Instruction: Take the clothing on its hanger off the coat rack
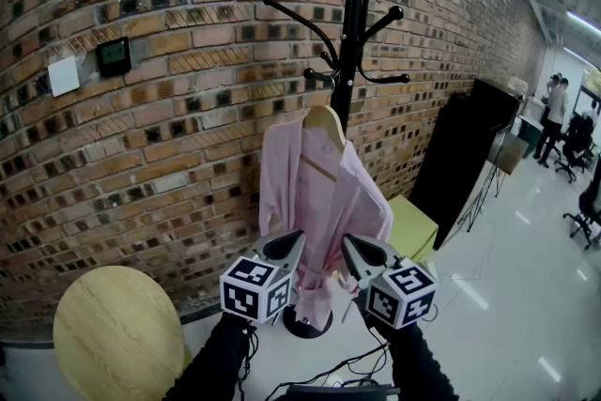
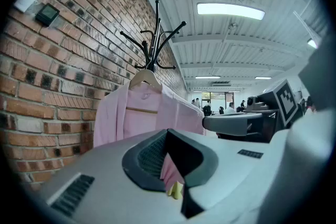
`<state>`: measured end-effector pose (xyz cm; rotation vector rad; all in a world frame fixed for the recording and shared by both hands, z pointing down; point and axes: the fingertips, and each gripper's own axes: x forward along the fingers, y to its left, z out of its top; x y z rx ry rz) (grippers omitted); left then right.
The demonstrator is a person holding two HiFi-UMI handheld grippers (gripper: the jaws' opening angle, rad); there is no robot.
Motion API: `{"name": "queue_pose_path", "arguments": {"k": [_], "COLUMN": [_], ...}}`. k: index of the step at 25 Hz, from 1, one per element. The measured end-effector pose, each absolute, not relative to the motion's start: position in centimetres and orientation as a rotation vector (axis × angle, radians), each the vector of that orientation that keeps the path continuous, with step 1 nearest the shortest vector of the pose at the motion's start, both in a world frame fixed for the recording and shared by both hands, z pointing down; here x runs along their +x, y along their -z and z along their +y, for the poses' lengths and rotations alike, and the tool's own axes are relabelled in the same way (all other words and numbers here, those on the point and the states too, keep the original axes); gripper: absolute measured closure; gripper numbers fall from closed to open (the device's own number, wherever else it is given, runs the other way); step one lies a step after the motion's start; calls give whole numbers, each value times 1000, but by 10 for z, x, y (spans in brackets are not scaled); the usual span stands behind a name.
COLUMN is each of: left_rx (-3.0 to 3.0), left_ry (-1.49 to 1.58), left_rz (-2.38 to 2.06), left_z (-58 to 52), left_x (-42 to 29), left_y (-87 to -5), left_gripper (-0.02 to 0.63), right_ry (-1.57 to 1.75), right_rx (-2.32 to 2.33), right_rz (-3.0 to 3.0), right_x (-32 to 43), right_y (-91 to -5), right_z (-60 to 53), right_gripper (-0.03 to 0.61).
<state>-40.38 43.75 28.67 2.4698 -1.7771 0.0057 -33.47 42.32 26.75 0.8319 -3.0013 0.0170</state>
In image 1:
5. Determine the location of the large glass window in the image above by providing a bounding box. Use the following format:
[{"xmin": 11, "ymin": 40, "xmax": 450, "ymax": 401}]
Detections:
[{"xmin": 580, "ymin": 68, "xmax": 601, "ymax": 100}]

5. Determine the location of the wooden clothes hanger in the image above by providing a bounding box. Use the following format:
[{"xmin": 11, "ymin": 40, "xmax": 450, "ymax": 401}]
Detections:
[{"xmin": 299, "ymin": 74, "xmax": 349, "ymax": 183}]

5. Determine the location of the person's right forearm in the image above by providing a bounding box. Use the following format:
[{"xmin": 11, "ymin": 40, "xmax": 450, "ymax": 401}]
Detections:
[{"xmin": 375, "ymin": 318, "xmax": 460, "ymax": 401}]

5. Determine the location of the round wooden table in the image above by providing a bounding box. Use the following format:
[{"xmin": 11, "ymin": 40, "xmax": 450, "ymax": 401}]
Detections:
[{"xmin": 53, "ymin": 266, "xmax": 187, "ymax": 401}]

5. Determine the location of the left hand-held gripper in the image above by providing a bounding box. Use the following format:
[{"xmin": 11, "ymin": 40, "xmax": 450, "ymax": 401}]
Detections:
[{"xmin": 219, "ymin": 229, "xmax": 307, "ymax": 326}]

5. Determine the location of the black device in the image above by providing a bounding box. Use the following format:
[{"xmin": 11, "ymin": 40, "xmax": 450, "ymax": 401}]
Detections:
[{"xmin": 281, "ymin": 383, "xmax": 400, "ymax": 401}]

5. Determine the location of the yellow-green box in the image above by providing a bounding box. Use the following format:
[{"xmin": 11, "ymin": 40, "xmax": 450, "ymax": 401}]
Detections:
[{"xmin": 387, "ymin": 194, "xmax": 440, "ymax": 267}]

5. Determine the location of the dark green bin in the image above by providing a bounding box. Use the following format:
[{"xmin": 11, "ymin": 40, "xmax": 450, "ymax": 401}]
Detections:
[{"xmin": 518, "ymin": 114, "xmax": 546, "ymax": 160}]

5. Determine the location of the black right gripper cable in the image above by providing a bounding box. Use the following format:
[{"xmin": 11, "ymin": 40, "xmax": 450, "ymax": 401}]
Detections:
[{"xmin": 262, "ymin": 326, "xmax": 391, "ymax": 401}]

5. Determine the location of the white wall switch plate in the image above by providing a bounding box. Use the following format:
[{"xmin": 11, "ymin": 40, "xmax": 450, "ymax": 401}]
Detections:
[{"xmin": 47, "ymin": 55, "xmax": 81, "ymax": 99}]

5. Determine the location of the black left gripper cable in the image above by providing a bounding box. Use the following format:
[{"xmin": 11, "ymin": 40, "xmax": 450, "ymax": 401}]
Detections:
[{"xmin": 237, "ymin": 323, "xmax": 259, "ymax": 401}]

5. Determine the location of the tall black panel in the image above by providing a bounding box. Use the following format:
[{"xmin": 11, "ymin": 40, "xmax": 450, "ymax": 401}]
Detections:
[{"xmin": 407, "ymin": 89, "xmax": 499, "ymax": 251}]

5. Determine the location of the pink robe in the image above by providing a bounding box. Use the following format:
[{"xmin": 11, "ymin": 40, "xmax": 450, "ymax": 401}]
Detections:
[{"xmin": 257, "ymin": 115, "xmax": 394, "ymax": 330}]

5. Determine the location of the black metal coat rack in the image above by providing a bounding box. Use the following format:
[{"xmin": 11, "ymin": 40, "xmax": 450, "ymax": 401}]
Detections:
[{"xmin": 262, "ymin": 0, "xmax": 440, "ymax": 339}]

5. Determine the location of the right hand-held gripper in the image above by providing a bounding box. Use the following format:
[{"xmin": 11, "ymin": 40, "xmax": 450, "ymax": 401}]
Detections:
[{"xmin": 342, "ymin": 235, "xmax": 441, "ymax": 331}]

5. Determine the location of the white storage box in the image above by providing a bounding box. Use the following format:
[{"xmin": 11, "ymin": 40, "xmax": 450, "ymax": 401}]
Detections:
[{"xmin": 523, "ymin": 96, "xmax": 548, "ymax": 118}]

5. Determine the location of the person's left forearm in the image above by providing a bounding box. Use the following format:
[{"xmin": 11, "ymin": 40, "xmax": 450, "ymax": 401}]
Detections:
[{"xmin": 162, "ymin": 312, "xmax": 253, "ymax": 401}]

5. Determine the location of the long ceiling light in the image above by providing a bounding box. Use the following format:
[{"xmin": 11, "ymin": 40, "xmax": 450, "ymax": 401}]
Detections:
[{"xmin": 565, "ymin": 8, "xmax": 601, "ymax": 35}]

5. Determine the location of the black tripod stand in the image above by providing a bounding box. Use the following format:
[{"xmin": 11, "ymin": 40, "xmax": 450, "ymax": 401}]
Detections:
[{"xmin": 457, "ymin": 163, "xmax": 504, "ymax": 234}]

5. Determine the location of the brown board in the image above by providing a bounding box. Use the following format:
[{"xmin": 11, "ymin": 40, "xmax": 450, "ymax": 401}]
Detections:
[{"xmin": 485, "ymin": 129, "xmax": 531, "ymax": 177}]

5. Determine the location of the clear plastic box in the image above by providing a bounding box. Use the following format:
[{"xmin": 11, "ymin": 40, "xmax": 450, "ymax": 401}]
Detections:
[{"xmin": 509, "ymin": 78, "xmax": 532, "ymax": 99}]

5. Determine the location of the black office chair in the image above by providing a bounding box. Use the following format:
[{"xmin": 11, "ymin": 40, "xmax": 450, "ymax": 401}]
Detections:
[
  {"xmin": 562, "ymin": 154, "xmax": 601, "ymax": 251},
  {"xmin": 553, "ymin": 114, "xmax": 598, "ymax": 184}
]

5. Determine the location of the black wall display panel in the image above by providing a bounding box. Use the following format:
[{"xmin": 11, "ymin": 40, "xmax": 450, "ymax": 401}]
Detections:
[{"xmin": 96, "ymin": 36, "xmax": 132, "ymax": 79}]

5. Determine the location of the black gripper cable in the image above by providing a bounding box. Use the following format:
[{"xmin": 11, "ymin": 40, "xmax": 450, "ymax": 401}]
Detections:
[
  {"xmin": 237, "ymin": 323, "xmax": 259, "ymax": 401},
  {"xmin": 262, "ymin": 326, "xmax": 391, "ymax": 401}
]

